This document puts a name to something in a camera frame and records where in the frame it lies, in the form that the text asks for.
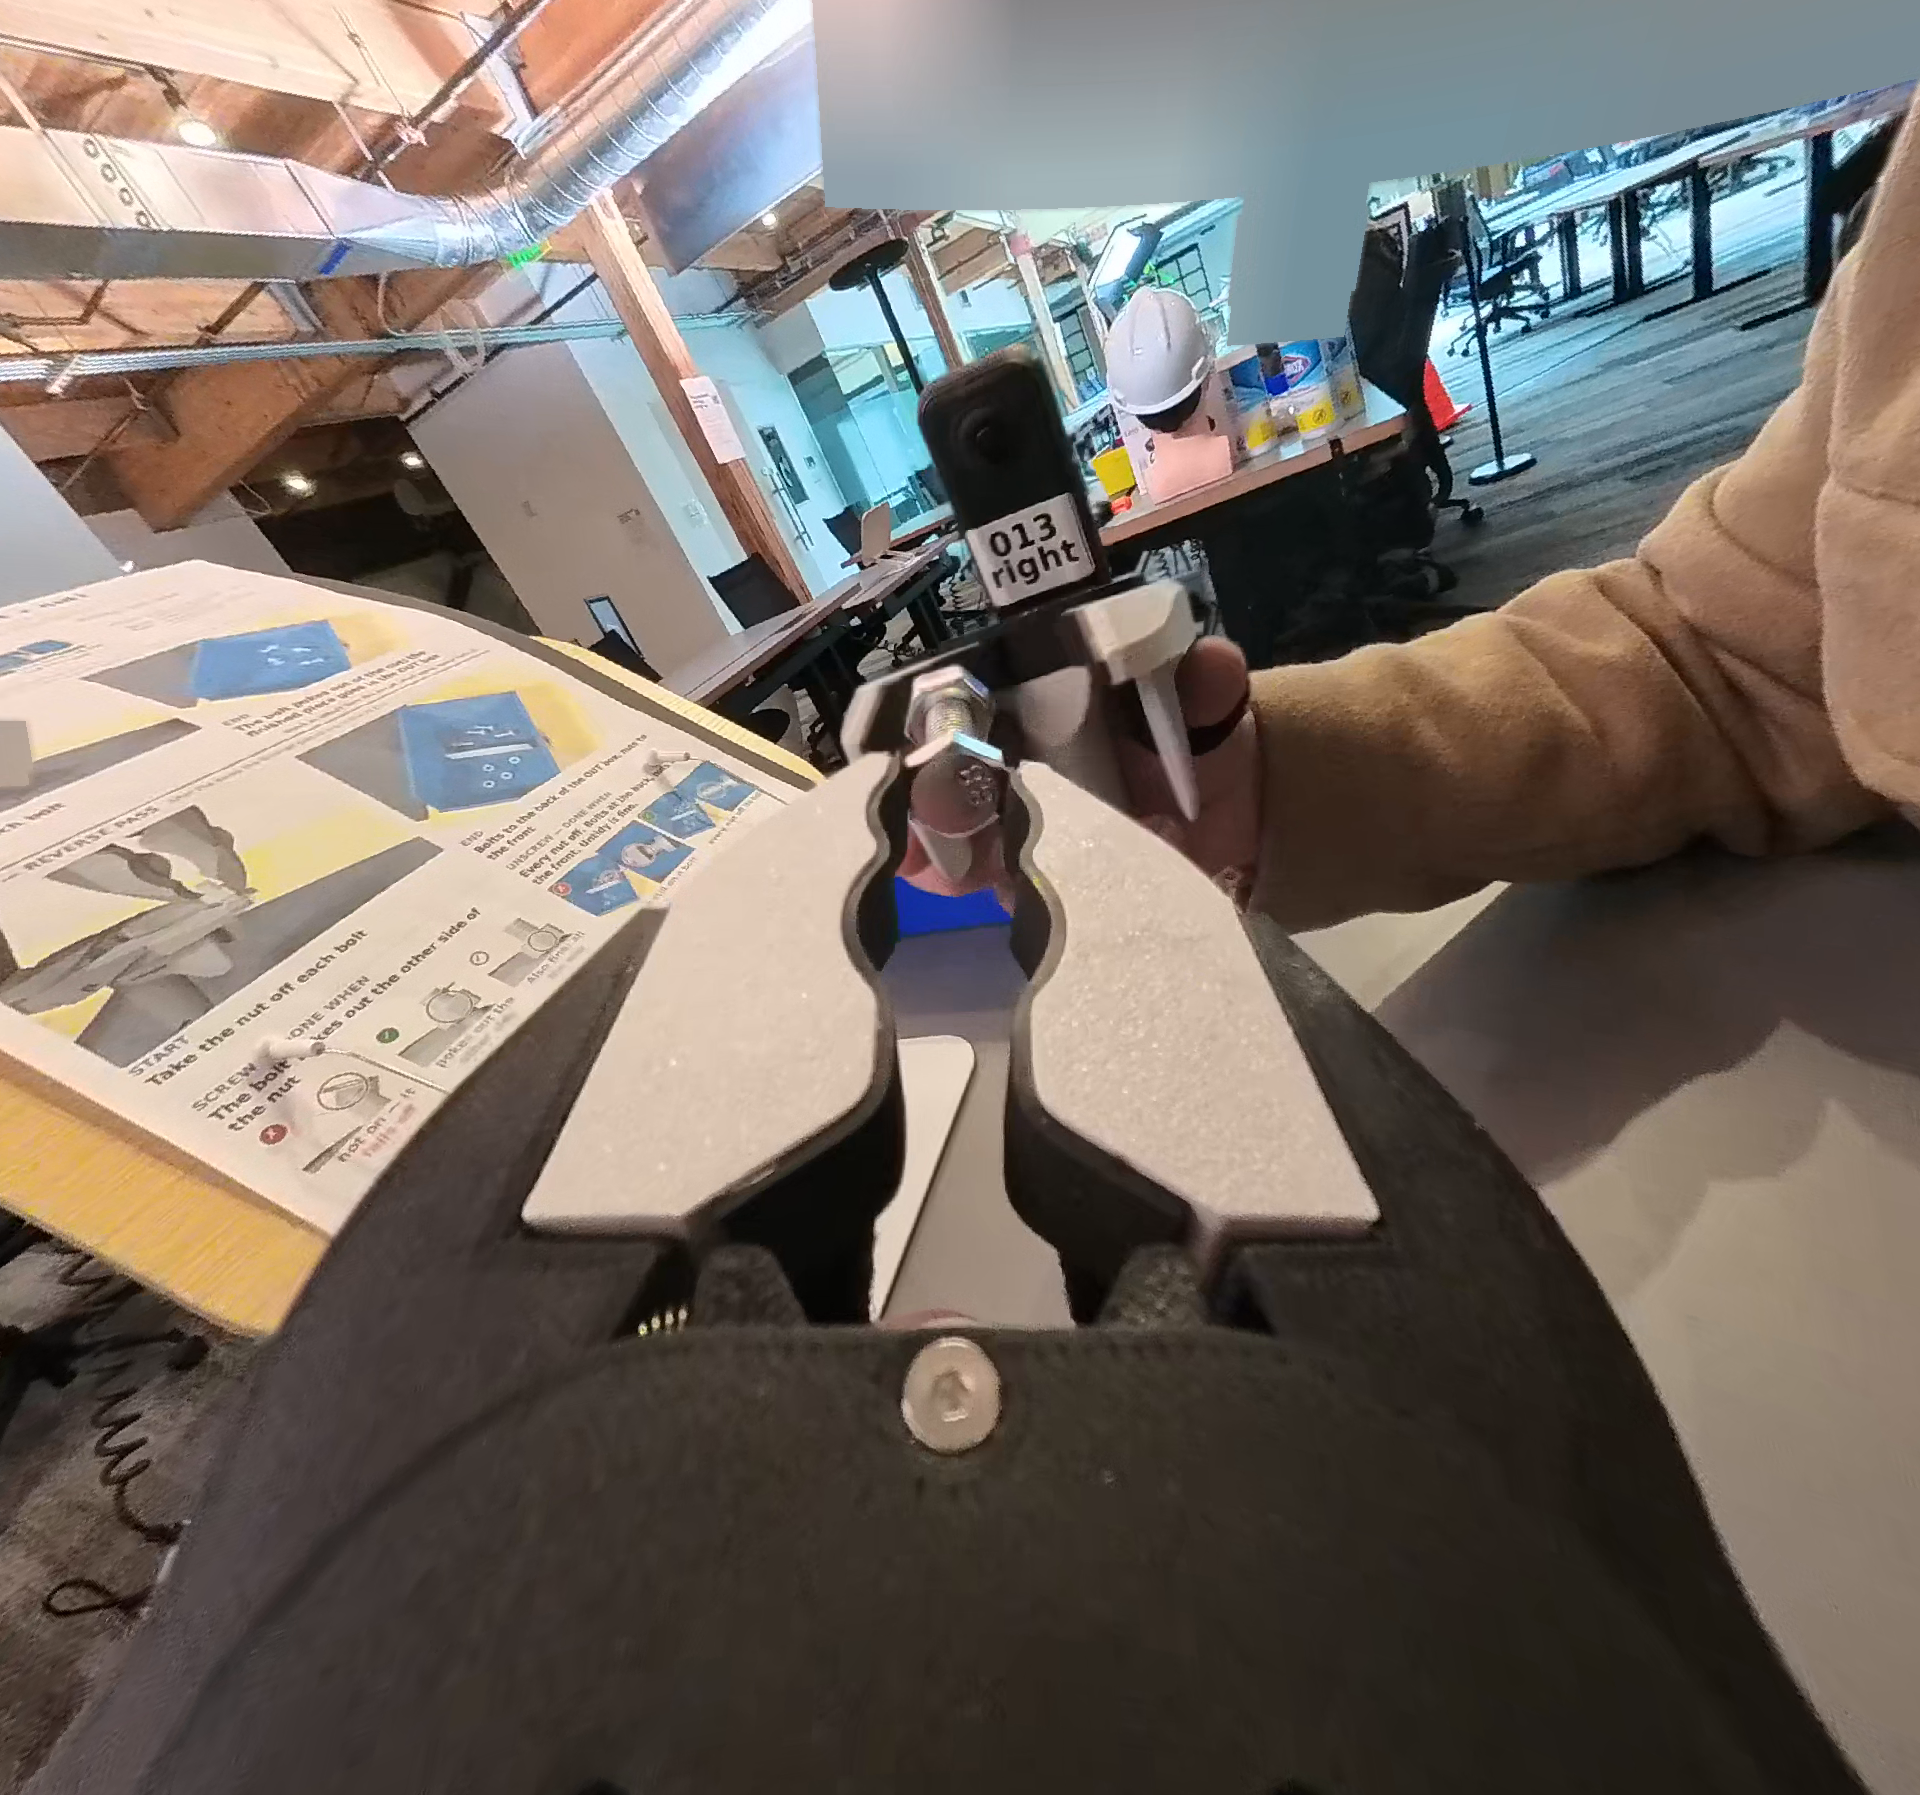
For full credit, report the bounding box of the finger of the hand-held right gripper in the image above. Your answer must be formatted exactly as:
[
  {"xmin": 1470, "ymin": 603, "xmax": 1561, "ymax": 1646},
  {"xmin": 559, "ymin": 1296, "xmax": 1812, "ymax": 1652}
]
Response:
[
  {"xmin": 1022, "ymin": 666, "xmax": 1124, "ymax": 810},
  {"xmin": 840, "ymin": 669, "xmax": 921, "ymax": 778}
]

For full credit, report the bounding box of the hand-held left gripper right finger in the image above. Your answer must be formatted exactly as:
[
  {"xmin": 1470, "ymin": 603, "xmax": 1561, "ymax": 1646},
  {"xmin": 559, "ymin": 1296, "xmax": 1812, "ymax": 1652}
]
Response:
[{"xmin": 1006, "ymin": 759, "xmax": 1385, "ymax": 1327}]

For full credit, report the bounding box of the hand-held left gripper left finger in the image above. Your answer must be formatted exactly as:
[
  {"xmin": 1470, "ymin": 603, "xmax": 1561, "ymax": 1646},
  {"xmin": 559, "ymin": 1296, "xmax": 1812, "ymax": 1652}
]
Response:
[{"xmin": 521, "ymin": 750, "xmax": 906, "ymax": 1327}]

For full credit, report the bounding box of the steel hex bolt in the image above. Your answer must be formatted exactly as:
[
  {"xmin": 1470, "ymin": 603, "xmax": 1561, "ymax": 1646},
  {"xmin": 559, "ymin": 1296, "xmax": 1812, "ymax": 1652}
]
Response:
[{"xmin": 906, "ymin": 715, "xmax": 1010, "ymax": 838}]

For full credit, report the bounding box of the long blue plastic bin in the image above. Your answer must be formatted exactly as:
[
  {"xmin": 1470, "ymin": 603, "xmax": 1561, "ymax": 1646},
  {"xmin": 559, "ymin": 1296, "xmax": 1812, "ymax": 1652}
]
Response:
[{"xmin": 891, "ymin": 871, "xmax": 1015, "ymax": 937}]

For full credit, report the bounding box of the person's right forearm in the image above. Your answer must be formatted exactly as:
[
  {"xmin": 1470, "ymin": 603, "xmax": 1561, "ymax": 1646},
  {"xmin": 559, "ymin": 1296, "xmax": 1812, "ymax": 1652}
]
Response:
[{"xmin": 1245, "ymin": 451, "xmax": 1898, "ymax": 930}]

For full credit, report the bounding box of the grey desk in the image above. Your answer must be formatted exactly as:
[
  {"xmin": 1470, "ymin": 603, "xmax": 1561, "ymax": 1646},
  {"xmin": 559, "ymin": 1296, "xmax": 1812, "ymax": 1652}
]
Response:
[{"xmin": 871, "ymin": 825, "xmax": 1920, "ymax": 1795}]

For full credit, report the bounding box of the person's right hand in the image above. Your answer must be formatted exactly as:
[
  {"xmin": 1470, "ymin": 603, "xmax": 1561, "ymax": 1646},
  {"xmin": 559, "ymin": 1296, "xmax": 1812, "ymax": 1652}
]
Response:
[{"xmin": 1119, "ymin": 633, "xmax": 1272, "ymax": 914}]

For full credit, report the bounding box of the wooden office table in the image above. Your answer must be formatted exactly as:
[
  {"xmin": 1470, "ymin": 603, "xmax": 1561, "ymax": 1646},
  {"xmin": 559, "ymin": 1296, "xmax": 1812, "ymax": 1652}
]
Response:
[{"xmin": 677, "ymin": 536, "xmax": 963, "ymax": 764}]

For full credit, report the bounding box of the pink mannequin head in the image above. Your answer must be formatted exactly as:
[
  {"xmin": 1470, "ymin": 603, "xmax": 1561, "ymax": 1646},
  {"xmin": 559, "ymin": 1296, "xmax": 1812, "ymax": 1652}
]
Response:
[{"xmin": 1119, "ymin": 392, "xmax": 1251, "ymax": 502}]

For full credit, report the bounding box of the white hard hat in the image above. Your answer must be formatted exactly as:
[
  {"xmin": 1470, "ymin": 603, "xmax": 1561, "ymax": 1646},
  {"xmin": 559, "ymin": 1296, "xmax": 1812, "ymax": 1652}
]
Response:
[{"xmin": 1104, "ymin": 285, "xmax": 1219, "ymax": 416}]

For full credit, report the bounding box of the clear sign stand white base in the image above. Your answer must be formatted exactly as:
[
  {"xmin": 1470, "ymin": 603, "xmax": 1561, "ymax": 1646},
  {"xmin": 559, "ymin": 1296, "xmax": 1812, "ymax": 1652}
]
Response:
[{"xmin": 871, "ymin": 1034, "xmax": 982, "ymax": 1327}]

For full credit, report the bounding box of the black floor stand pole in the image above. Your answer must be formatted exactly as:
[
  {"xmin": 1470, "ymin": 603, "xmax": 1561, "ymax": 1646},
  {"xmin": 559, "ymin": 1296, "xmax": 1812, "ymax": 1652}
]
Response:
[{"xmin": 829, "ymin": 233, "xmax": 963, "ymax": 398}]

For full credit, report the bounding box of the wooden work table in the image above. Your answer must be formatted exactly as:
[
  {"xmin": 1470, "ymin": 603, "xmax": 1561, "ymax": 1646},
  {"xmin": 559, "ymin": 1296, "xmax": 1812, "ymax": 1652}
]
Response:
[{"xmin": 1089, "ymin": 405, "xmax": 1446, "ymax": 627}]

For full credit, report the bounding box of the black steel beam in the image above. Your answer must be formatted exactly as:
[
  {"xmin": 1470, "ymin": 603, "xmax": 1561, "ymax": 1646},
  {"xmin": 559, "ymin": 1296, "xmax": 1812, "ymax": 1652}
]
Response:
[{"xmin": 646, "ymin": 24, "xmax": 821, "ymax": 276}]

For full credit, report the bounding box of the black office chair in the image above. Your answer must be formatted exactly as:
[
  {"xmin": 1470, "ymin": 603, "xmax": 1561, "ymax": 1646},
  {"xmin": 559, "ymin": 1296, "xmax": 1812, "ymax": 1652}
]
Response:
[{"xmin": 1348, "ymin": 211, "xmax": 1489, "ymax": 600}]

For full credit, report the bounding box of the printed instruction sign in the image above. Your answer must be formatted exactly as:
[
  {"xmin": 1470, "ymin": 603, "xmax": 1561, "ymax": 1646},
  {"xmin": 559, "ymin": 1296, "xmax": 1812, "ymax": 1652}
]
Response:
[{"xmin": 0, "ymin": 563, "xmax": 820, "ymax": 1235}]

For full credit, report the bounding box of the black stanchion pole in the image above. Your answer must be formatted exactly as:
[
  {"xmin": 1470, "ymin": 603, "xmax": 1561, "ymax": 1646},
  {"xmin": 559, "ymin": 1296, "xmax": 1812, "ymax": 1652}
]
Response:
[{"xmin": 1462, "ymin": 197, "xmax": 1544, "ymax": 486}]

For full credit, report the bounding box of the long white office table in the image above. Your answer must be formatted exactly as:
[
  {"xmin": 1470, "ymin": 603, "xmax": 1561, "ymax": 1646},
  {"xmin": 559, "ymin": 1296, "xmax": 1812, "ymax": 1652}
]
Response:
[{"xmin": 1476, "ymin": 116, "xmax": 1850, "ymax": 327}]

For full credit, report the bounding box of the person's beige coat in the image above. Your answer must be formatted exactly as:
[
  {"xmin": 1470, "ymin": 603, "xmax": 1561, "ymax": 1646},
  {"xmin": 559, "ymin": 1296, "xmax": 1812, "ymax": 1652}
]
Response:
[{"xmin": 1787, "ymin": 70, "xmax": 1920, "ymax": 567}]

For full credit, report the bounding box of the wall monitor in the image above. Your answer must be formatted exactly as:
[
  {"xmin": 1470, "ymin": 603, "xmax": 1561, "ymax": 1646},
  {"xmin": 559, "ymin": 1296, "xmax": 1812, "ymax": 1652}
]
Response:
[{"xmin": 1091, "ymin": 217, "xmax": 1170, "ymax": 312}]

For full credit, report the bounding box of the wooden support post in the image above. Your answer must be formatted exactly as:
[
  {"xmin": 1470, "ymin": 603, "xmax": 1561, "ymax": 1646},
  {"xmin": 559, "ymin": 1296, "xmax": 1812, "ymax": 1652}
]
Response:
[{"xmin": 578, "ymin": 197, "xmax": 815, "ymax": 598}]

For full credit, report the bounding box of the silver spiral air duct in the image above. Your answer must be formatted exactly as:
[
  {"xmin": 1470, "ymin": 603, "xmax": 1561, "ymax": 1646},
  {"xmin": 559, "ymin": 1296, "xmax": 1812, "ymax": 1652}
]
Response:
[{"xmin": 442, "ymin": 0, "xmax": 820, "ymax": 268}]

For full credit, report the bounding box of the black coiled cable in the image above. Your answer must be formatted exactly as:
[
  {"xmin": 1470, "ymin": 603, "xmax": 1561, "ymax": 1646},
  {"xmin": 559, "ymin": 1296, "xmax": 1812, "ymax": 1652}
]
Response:
[{"xmin": 44, "ymin": 1308, "xmax": 206, "ymax": 1620}]

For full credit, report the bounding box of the rectangular sheet-metal duct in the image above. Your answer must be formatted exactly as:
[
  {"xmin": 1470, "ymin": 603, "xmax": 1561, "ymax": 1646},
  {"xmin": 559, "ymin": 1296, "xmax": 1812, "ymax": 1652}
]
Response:
[{"xmin": 0, "ymin": 121, "xmax": 485, "ymax": 281}]

